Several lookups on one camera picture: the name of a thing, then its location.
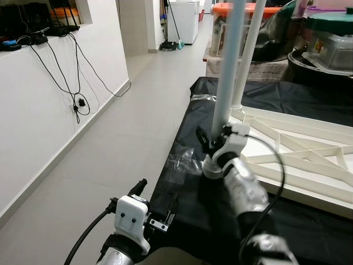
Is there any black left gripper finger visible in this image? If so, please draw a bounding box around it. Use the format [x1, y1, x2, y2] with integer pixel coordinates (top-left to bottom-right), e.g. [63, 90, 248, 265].
[128, 178, 148, 199]

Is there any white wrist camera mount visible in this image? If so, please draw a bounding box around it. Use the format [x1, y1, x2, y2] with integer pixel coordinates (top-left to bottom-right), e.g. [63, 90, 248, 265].
[203, 124, 252, 180]
[113, 196, 151, 255]

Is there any black plastic bag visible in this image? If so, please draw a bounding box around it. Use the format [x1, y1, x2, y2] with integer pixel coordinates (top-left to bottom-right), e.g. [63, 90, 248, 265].
[265, 0, 309, 61]

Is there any clear tape strip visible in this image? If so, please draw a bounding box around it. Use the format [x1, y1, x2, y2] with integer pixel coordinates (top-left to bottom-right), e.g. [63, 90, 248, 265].
[190, 94, 218, 102]

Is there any clear plastic container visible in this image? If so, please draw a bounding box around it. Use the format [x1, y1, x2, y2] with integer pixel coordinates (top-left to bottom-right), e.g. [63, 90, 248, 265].
[306, 30, 353, 72]

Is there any black wifi router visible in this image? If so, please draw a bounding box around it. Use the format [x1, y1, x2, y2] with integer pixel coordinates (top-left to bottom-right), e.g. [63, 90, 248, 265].
[0, 0, 81, 50]

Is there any beige stone counter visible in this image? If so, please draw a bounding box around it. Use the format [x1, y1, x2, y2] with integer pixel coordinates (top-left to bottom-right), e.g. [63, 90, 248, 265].
[205, 55, 293, 83]

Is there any orange lidded storage box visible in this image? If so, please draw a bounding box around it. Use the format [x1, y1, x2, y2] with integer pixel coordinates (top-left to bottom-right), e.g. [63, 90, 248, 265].
[212, 3, 282, 56]

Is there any clear tape patch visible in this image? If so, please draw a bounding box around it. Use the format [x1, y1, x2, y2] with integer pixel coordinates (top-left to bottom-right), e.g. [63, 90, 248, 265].
[165, 149, 202, 186]

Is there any green pot lid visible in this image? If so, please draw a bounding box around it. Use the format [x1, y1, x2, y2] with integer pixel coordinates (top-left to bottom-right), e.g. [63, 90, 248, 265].
[306, 11, 353, 36]

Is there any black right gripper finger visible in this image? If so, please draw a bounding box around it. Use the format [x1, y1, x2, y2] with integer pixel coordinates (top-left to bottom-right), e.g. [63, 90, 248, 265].
[197, 126, 213, 155]

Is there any white wall socket with plug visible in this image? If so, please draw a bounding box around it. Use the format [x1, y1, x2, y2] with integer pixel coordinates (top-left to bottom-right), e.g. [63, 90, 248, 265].
[73, 97, 90, 115]

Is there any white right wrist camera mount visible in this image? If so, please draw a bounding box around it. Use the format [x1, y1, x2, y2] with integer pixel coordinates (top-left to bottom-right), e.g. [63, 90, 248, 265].
[203, 124, 252, 180]

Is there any black wall cable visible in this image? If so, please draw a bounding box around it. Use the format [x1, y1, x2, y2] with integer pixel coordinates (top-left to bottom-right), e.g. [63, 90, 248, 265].
[28, 36, 89, 125]

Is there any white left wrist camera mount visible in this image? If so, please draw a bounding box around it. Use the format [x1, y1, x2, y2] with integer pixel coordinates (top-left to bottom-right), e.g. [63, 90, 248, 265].
[113, 196, 151, 255]

